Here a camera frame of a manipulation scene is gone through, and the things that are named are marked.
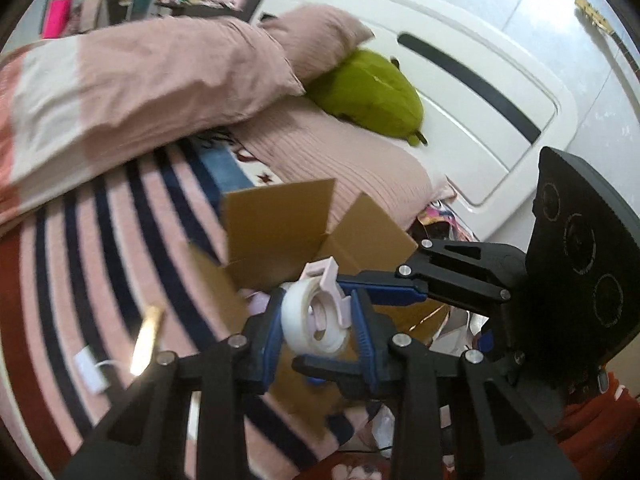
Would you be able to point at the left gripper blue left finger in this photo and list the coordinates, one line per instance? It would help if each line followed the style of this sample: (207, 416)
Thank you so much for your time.
(265, 338)

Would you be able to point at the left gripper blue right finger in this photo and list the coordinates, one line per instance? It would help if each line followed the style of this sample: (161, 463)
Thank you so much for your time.
(373, 331)

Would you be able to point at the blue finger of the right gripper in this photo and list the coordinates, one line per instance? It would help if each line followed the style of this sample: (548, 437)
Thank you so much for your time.
(384, 288)
(346, 376)

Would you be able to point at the white tape dispenser roll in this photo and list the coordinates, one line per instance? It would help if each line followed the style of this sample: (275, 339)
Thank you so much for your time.
(315, 312)

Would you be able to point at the gold foil bar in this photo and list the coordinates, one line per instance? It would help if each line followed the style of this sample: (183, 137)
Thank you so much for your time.
(146, 341)

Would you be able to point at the brown cardboard box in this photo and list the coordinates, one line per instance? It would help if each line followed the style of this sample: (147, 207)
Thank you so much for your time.
(271, 234)

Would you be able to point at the striped pink fleece blanket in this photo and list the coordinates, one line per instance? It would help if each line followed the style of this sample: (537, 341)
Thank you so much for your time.
(82, 270)

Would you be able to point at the green plush toy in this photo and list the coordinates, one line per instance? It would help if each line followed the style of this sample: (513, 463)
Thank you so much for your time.
(370, 91)

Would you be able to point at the white bed headboard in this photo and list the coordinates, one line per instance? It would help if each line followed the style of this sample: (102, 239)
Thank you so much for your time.
(490, 106)

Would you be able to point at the pink pillow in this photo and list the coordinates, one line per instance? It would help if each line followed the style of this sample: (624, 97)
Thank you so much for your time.
(316, 38)

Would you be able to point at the guitar neck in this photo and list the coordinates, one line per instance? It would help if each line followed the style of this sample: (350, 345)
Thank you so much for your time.
(597, 20)

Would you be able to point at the patchwork pink grey duvet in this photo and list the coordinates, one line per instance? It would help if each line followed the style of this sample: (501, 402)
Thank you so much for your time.
(75, 107)

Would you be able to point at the pink bag on shelf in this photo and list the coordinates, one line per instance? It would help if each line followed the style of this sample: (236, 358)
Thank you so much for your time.
(56, 19)

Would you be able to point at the white adapter with cable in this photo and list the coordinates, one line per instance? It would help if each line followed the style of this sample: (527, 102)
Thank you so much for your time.
(92, 370)

